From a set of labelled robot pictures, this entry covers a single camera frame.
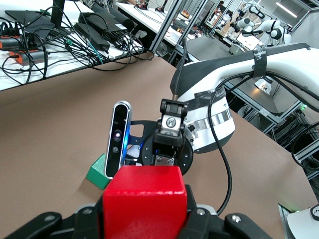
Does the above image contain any aluminium frame rack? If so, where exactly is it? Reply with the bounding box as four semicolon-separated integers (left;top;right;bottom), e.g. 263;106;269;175
231;86;319;176

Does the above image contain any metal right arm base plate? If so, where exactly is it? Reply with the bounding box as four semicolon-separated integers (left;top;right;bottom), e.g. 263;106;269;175
278;203;294;239

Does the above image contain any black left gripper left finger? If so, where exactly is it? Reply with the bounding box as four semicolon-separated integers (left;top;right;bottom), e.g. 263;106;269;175
72;194;104;239

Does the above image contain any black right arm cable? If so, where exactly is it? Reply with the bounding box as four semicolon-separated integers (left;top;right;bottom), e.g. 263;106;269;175
174;37;319;216

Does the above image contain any black right forearm strap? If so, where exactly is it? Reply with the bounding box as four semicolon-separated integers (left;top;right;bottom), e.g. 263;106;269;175
251;47;268;78

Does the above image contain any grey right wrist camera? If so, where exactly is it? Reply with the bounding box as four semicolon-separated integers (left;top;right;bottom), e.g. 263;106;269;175
105;100;132;180

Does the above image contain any black right wrist strap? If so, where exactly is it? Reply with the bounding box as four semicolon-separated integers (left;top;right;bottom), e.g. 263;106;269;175
194;88;227;111

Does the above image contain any black monitor stand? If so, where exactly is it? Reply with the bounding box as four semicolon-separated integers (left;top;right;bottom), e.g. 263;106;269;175
4;0;73;38

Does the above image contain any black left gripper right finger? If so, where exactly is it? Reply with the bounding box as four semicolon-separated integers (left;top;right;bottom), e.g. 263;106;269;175
179;184;217;239

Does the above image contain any white background table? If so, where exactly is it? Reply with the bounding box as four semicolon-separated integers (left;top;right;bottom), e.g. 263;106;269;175
116;0;183;41

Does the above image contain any red block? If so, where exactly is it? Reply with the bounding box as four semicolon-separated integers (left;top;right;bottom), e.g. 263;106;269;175
103;165;187;239

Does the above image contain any green cable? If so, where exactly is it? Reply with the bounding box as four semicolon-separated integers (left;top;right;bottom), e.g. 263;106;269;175
64;38;105;63

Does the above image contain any black power brick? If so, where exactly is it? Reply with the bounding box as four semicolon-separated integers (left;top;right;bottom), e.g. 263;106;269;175
74;22;111;51
78;11;126;33

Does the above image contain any grey background table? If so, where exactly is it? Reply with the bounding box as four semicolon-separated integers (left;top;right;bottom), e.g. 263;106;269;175
186;34;250;63

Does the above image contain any aluminium frame post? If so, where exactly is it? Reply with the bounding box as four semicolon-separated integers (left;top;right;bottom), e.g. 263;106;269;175
171;0;210;68
151;0;180;57

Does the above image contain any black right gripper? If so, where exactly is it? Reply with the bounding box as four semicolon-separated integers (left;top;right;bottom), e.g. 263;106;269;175
141;99;194;176

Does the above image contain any green block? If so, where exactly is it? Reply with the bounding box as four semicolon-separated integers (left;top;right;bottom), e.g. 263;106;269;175
85;153;113;190

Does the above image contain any orange black power strip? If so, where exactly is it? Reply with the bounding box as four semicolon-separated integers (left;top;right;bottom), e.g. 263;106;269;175
7;48;47;66
0;34;28;49

